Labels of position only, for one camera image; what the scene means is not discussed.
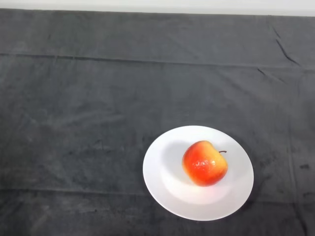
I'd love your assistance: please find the white round plate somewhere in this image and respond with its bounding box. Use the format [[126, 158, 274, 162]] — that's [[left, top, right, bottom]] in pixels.
[[142, 125, 254, 221]]

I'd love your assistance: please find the black cloth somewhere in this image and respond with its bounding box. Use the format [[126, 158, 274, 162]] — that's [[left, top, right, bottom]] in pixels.
[[0, 8, 315, 236]]

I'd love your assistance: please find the red yellow apple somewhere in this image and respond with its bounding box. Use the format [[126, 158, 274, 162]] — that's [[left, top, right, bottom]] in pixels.
[[182, 140, 228, 187]]

